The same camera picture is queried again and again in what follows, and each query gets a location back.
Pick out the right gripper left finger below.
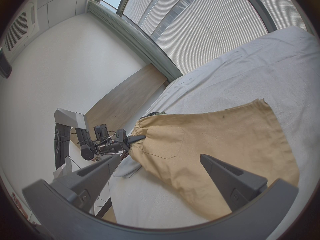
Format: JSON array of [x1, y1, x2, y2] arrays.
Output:
[[51, 155, 121, 212]]

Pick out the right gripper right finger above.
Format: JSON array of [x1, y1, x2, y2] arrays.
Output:
[[200, 154, 269, 213]]

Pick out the tan shorts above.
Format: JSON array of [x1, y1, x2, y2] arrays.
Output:
[[127, 98, 300, 221]]

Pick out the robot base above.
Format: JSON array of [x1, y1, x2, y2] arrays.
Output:
[[53, 156, 98, 217]]

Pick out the bed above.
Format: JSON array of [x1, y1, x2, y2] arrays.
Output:
[[70, 25, 320, 227]]

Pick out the pale blue garment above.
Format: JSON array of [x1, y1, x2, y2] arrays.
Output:
[[112, 156, 143, 179]]

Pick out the grey-green curtain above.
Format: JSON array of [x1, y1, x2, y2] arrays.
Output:
[[87, 0, 183, 83]]

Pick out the white ceiling air conditioner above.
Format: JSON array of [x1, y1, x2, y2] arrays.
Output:
[[2, 0, 40, 58]]

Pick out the window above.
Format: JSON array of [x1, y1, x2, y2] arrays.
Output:
[[100, 0, 309, 76]]

